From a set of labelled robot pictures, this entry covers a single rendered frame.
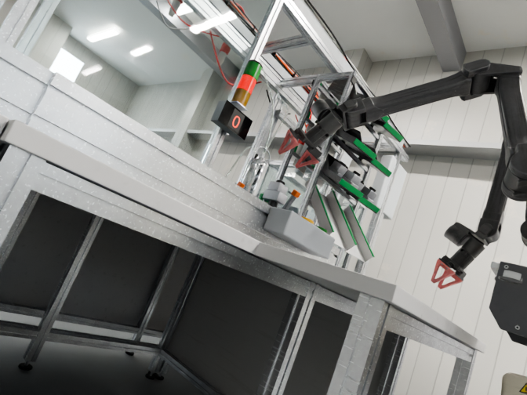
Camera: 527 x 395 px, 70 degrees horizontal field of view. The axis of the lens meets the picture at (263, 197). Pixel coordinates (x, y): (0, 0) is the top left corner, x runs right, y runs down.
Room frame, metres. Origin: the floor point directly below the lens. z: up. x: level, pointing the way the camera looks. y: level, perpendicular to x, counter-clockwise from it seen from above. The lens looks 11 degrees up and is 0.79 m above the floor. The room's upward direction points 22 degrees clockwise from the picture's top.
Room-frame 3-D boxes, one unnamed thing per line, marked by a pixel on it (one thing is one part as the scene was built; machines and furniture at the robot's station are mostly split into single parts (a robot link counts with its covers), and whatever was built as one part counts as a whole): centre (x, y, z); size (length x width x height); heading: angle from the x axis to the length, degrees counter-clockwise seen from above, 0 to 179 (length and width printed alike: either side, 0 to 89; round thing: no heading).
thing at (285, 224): (0.96, -0.12, 0.93); 0.21 x 0.07 x 0.06; 134
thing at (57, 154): (1.49, 0.28, 0.85); 1.50 x 1.41 x 0.03; 134
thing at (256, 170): (2.16, 0.10, 1.32); 0.14 x 0.14 x 0.38
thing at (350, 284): (1.16, -0.30, 0.84); 0.90 x 0.70 x 0.03; 137
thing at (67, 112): (0.87, 0.06, 0.91); 0.89 x 0.06 x 0.11; 134
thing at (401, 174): (2.78, -0.86, 1.43); 0.30 x 0.09 x 1.13; 134
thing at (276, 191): (1.18, -0.03, 1.06); 0.08 x 0.04 x 0.07; 44
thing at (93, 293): (2.64, 0.34, 0.43); 2.20 x 0.38 x 0.86; 134
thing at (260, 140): (2.51, 0.16, 1.56); 0.09 x 0.04 x 1.39; 134
